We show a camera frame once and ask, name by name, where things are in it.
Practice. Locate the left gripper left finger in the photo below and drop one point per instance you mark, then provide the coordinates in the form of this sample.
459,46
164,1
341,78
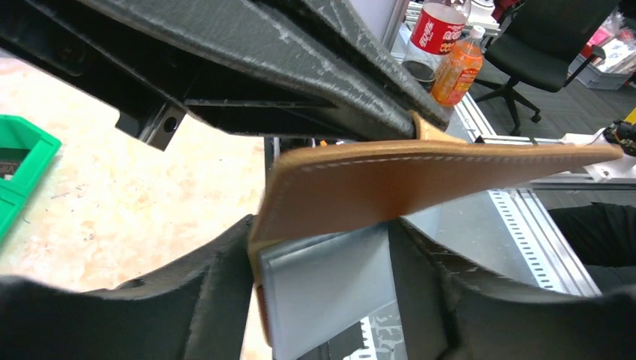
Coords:
194,307

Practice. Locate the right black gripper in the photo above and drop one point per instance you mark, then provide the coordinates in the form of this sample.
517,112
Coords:
274,74

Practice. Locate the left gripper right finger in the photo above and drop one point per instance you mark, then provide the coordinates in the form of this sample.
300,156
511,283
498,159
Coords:
453,308

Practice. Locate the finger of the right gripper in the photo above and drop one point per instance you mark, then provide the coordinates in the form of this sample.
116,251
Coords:
355,40

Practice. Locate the brown leather card holder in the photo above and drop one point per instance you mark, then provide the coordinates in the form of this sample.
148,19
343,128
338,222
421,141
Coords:
342,188

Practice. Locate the cola bottle red label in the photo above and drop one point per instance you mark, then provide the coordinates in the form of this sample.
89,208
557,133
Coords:
438,28

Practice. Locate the orange drink bottle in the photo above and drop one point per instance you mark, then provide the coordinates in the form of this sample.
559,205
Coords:
459,69

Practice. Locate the black office chair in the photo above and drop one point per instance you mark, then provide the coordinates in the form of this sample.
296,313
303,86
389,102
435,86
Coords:
542,39

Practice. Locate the right green plastic bin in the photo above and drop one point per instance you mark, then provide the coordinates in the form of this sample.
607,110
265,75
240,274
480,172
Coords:
17,132

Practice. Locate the grey storage crate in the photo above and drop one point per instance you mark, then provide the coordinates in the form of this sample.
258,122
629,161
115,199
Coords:
613,71

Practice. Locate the white slotted cable duct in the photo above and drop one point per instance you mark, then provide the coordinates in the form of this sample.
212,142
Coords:
549,257

